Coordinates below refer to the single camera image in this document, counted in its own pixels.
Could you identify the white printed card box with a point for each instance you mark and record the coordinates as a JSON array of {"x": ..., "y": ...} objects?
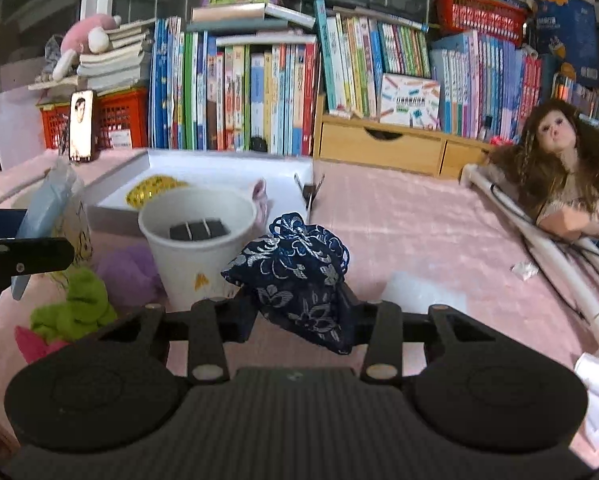
[{"x": 409, "y": 100}]

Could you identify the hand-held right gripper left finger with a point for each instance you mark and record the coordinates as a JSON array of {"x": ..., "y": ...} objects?
[{"x": 233, "y": 318}]

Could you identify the green fluffy scrunchie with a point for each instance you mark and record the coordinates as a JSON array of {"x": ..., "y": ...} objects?
[{"x": 81, "y": 305}]

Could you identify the smartphone with lit screen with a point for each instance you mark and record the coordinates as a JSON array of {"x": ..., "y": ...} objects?
[{"x": 82, "y": 125}]

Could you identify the yellow sequined ball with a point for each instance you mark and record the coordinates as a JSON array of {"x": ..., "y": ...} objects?
[{"x": 152, "y": 190}]

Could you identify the white board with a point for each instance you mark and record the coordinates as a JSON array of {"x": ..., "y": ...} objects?
[{"x": 16, "y": 130}]

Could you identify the pile of flat lying books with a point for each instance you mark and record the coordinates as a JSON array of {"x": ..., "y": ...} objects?
[{"x": 249, "y": 17}]

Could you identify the row of blue pink books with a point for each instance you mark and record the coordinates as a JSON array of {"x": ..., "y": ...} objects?
[{"x": 479, "y": 85}]

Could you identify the black binder clip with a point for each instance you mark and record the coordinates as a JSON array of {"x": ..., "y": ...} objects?
[
  {"x": 185, "y": 231},
  {"x": 215, "y": 227},
  {"x": 309, "y": 191}
]

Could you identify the row of tall picture books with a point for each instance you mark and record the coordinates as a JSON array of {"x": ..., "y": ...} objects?
[{"x": 229, "y": 100}]

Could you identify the red plastic basket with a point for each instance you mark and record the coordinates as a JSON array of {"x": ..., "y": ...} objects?
[{"x": 479, "y": 15}]

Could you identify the white paper cup fish drawing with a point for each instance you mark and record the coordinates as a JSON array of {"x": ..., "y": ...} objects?
[{"x": 204, "y": 265}]

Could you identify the row of small dark books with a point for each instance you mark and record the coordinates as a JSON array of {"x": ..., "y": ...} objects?
[{"x": 587, "y": 100}]

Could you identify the blue printed box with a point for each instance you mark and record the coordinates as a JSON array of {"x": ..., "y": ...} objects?
[{"x": 564, "y": 35}]

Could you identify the pale checked cloth pouch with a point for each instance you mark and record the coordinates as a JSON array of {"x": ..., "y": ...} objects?
[{"x": 44, "y": 205}]

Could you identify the purple fluffy scrunchie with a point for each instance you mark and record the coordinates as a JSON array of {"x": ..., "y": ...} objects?
[{"x": 129, "y": 275}]

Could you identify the stack of worn books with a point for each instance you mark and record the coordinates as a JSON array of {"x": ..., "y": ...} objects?
[{"x": 111, "y": 62}]

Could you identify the doll with brown curly hair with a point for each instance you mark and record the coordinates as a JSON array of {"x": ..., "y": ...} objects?
[{"x": 554, "y": 160}]

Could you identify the dark blue floral pouch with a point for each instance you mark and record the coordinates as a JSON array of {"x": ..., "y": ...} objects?
[{"x": 294, "y": 280}]

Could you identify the white paper cup yellow scribbles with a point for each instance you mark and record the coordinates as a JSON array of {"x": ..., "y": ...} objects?
[{"x": 78, "y": 225}]

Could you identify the pale pink organza pouch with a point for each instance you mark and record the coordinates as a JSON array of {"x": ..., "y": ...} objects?
[{"x": 260, "y": 195}]

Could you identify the white paper scrap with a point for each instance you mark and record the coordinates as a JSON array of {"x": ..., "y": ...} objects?
[{"x": 524, "y": 270}]

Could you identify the wooden drawer organizer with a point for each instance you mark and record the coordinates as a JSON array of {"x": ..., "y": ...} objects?
[{"x": 379, "y": 147}]

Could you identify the grey plush toy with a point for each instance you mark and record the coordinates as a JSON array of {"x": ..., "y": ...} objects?
[{"x": 53, "y": 55}]

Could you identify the pink and white plush toy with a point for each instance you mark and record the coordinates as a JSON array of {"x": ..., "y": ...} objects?
[{"x": 91, "y": 30}]

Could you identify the row of thin green books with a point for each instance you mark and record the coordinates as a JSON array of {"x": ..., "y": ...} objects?
[{"x": 359, "y": 60}]

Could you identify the red plastic crate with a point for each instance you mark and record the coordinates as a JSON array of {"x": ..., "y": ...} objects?
[{"x": 124, "y": 120}]

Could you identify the white pipe frame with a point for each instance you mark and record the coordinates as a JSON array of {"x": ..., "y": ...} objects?
[{"x": 554, "y": 255}]

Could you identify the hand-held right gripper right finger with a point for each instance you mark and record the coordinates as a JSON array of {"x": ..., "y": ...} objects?
[{"x": 360, "y": 311}]

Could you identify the shallow white cardboard box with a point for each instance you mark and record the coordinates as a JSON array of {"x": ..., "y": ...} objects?
[{"x": 214, "y": 172}]

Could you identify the small bicycle model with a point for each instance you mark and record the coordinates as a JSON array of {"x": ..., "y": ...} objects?
[{"x": 64, "y": 140}]

